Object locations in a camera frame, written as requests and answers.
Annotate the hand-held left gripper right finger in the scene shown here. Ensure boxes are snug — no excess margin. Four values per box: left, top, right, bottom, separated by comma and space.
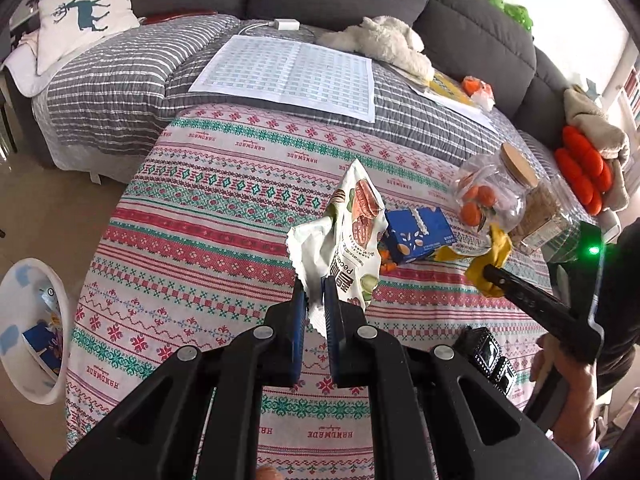
322, 276, 580, 480

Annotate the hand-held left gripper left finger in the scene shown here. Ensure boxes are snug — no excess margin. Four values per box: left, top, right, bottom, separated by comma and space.
50, 280, 307, 480

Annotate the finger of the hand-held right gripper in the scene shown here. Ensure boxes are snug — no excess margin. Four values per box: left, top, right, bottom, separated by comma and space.
482, 265, 603, 363

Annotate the yellow banana peel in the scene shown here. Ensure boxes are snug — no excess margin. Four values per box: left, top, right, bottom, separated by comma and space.
434, 222, 513, 298

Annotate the white nut snack bag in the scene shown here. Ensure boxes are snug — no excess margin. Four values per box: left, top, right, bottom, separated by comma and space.
286, 159, 387, 337

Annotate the white round bin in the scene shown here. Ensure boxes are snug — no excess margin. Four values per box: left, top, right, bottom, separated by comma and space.
0, 258, 71, 406

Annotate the person's right forearm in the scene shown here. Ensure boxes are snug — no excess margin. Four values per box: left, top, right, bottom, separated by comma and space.
570, 410, 617, 480

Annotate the person's right hand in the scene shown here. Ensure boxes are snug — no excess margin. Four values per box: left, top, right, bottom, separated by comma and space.
530, 332, 601, 431

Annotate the clear plastic snack jar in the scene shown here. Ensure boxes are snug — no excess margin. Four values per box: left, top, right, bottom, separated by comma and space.
507, 180, 576, 257

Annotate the orange carrot toy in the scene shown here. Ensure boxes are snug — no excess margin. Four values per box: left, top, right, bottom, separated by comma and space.
377, 242, 397, 274

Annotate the glass jar with cork lid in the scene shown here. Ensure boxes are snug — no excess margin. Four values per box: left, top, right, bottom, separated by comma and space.
452, 142, 541, 238

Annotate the beige blanket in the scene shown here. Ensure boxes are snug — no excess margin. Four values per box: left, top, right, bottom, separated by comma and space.
565, 85, 632, 211

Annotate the patterned red green tablecloth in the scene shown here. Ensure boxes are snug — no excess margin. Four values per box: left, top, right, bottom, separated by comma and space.
65, 104, 556, 480

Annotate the white bookshelf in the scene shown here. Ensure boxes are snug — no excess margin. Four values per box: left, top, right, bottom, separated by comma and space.
615, 55, 640, 127

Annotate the white paper sheet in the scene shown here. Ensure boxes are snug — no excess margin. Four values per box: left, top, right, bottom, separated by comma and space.
410, 80, 499, 133

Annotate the yellow booklet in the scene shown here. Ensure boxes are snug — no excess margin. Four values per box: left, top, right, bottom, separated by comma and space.
432, 71, 473, 101

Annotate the printed chart paper sheet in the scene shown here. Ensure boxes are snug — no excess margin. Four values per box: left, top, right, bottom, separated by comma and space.
188, 35, 377, 123

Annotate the green plush toy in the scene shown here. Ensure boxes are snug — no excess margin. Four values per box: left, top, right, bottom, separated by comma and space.
502, 2, 533, 36

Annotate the grey striped sofa cover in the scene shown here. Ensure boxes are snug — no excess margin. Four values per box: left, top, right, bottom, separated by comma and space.
32, 14, 566, 186

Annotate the red flat cushion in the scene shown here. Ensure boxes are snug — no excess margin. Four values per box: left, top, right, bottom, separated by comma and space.
142, 9, 212, 25

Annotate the white deer print pillow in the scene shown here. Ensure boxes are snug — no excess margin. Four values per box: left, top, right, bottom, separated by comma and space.
36, 0, 141, 77

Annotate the white towel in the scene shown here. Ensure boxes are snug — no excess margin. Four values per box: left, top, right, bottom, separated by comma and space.
2, 30, 61, 98

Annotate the white charger cable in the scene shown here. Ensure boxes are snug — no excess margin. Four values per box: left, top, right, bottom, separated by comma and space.
240, 20, 317, 42

